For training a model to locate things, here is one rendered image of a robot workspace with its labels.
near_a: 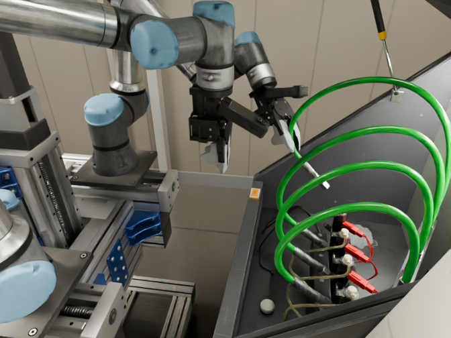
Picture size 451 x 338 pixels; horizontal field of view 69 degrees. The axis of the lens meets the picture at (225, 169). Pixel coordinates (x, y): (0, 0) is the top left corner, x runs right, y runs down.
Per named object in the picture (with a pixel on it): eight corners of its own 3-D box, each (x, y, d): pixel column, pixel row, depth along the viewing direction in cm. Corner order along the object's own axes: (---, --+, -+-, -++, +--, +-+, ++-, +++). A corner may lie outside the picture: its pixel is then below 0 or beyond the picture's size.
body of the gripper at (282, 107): (275, 129, 98) (260, 92, 99) (296, 116, 92) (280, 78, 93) (258, 131, 93) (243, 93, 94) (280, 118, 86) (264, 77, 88)
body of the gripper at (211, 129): (199, 129, 78) (196, 78, 71) (235, 132, 76) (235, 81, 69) (189, 143, 71) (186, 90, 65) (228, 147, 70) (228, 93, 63)
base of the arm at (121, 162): (84, 174, 107) (76, 148, 102) (105, 151, 119) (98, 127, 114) (128, 178, 105) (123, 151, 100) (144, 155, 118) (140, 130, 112)
